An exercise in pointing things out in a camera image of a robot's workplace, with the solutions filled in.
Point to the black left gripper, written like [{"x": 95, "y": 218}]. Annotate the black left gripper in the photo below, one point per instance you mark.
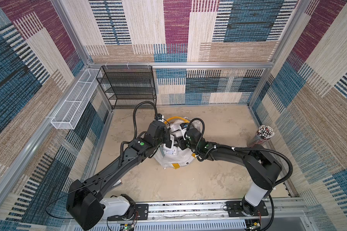
[{"x": 166, "y": 134}]

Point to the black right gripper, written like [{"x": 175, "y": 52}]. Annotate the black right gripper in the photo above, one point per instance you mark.
[{"x": 183, "y": 138}]

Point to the white canvas bag yellow handles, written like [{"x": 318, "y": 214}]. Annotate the white canvas bag yellow handles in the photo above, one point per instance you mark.
[{"x": 175, "y": 157}]

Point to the white rectangular alarm clock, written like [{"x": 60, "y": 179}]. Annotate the white rectangular alarm clock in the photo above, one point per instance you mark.
[{"x": 175, "y": 128}]

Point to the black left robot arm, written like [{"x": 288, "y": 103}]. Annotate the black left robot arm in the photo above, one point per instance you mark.
[{"x": 85, "y": 200}]

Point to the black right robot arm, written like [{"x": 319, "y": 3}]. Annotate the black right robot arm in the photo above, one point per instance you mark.
[{"x": 266, "y": 167}]

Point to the cup of coloured pencils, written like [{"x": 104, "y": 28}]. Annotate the cup of coloured pencils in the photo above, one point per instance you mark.
[{"x": 263, "y": 134}]

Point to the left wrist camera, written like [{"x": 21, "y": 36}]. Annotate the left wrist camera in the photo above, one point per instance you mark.
[{"x": 159, "y": 117}]

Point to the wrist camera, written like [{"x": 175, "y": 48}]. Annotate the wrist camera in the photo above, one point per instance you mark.
[
  {"x": 184, "y": 126},
  {"x": 159, "y": 117}
]

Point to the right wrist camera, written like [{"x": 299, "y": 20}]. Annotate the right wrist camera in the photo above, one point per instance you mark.
[{"x": 184, "y": 126}]

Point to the black wire mesh shelf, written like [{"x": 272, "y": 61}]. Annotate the black wire mesh shelf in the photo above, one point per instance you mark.
[{"x": 127, "y": 86}]

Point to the white wire mesh basket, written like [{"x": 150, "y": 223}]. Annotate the white wire mesh basket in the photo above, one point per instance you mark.
[{"x": 73, "y": 107}]

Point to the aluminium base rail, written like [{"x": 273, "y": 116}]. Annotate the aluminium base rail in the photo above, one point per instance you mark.
[{"x": 286, "y": 214}]

